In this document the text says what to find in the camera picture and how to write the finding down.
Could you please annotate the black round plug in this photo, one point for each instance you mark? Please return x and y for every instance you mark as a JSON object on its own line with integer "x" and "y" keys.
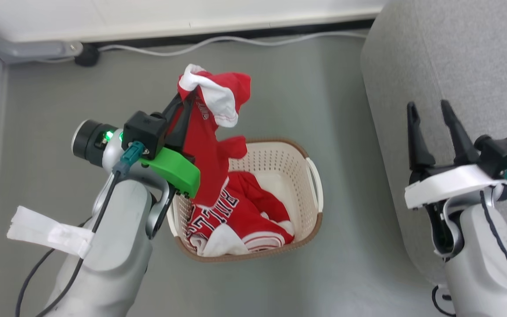
{"x": 87, "y": 55}

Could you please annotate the red Bulls basketball jersey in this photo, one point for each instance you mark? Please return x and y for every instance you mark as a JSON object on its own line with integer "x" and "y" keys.
{"x": 205, "y": 145}

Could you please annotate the white tape tag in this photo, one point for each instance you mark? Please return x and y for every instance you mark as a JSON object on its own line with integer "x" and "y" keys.
{"x": 46, "y": 230}

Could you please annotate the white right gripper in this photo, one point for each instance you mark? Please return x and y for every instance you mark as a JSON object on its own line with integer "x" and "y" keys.
{"x": 447, "y": 182}

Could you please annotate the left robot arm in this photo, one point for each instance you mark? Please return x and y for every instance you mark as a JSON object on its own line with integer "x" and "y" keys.
{"x": 112, "y": 251}

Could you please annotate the grey wall conduit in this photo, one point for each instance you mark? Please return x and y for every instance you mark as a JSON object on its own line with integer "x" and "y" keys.
{"x": 29, "y": 49}

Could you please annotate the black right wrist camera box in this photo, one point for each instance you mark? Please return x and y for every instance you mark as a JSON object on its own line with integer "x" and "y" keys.
{"x": 502, "y": 154}

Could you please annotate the red shorts with striped trim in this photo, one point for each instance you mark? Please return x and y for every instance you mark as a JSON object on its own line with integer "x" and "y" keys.
{"x": 262, "y": 220}

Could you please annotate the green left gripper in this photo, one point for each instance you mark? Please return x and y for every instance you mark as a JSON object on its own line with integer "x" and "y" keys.
{"x": 176, "y": 171}

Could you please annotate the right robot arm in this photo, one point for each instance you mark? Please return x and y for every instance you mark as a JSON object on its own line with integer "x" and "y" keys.
{"x": 482, "y": 264}

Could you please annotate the grey fabric sofa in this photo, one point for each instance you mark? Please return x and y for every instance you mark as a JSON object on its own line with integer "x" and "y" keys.
{"x": 464, "y": 57}

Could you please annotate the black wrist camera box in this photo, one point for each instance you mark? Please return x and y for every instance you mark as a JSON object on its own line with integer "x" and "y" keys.
{"x": 144, "y": 132}
{"x": 502, "y": 154}

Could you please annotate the black baseboard strip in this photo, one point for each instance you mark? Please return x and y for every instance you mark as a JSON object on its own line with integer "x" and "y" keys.
{"x": 236, "y": 35}

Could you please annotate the cream perforated laundry basket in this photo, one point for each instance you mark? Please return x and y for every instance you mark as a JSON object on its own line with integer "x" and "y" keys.
{"x": 280, "y": 167}

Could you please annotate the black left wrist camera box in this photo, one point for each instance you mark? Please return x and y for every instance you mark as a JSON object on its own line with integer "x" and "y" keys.
{"x": 144, "y": 132}

